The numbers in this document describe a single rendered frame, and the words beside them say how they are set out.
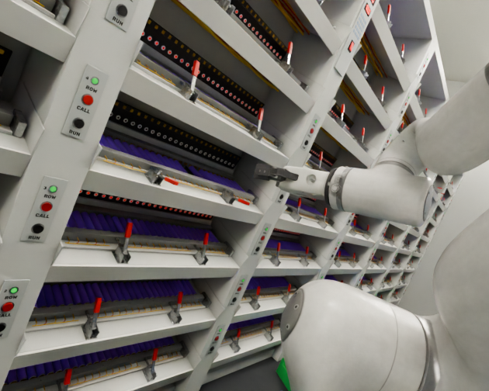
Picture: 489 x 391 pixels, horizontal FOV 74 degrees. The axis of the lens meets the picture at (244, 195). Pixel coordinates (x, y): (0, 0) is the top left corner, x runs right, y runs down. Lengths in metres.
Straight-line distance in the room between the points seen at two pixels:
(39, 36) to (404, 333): 0.62
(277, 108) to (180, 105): 0.51
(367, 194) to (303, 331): 0.29
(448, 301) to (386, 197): 0.28
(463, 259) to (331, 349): 0.15
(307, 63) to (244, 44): 0.41
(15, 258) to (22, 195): 0.12
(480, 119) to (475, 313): 0.22
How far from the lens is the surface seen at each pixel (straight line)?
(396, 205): 0.58
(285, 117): 1.14
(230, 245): 1.14
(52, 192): 0.66
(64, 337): 0.89
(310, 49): 1.21
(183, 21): 0.96
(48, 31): 0.61
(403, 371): 0.41
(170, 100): 0.71
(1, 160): 0.63
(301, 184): 0.63
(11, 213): 0.66
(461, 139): 0.46
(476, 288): 0.31
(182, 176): 0.84
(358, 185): 0.59
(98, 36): 0.63
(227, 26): 0.79
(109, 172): 0.69
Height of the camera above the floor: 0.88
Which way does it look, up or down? 5 degrees down
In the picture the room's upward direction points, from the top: 24 degrees clockwise
